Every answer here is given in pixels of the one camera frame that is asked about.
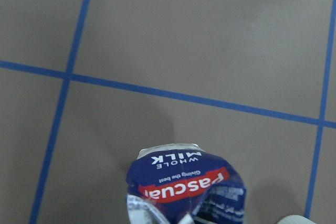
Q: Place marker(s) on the blue white milk carton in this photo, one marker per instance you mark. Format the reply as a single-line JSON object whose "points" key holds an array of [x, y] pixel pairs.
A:
{"points": [[181, 183]]}

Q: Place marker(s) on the white grey mug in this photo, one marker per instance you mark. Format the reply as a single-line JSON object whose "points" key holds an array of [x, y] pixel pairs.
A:
{"points": [[295, 219]]}

